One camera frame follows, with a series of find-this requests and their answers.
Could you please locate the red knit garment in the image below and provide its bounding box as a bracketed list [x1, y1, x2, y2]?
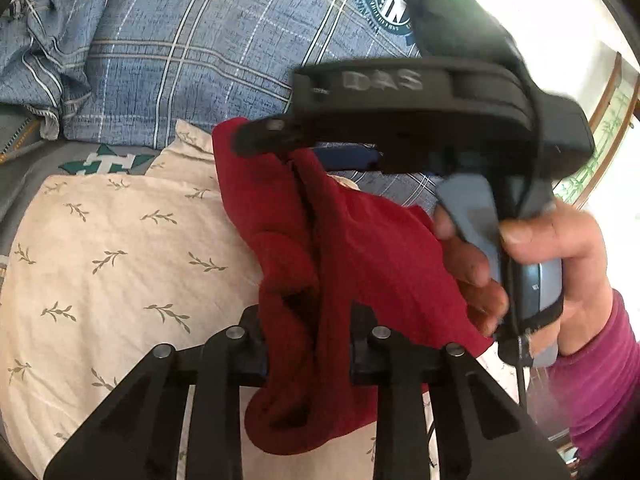
[212, 118, 490, 455]

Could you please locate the magenta sleeve forearm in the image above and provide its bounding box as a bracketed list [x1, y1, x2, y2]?
[548, 292, 639, 465]

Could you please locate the person's right hand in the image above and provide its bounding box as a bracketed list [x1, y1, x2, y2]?
[434, 200, 613, 356]

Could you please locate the wooden framed picture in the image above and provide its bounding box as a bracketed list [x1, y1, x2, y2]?
[554, 46, 639, 208]

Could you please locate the cream leaf-print pillow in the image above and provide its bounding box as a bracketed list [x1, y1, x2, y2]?
[1, 122, 262, 476]

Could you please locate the blue plaid pillow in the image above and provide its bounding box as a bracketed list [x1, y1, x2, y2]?
[0, 0, 446, 216]

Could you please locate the grey plaid bed sheet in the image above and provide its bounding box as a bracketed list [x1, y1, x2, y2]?
[1, 104, 158, 260]

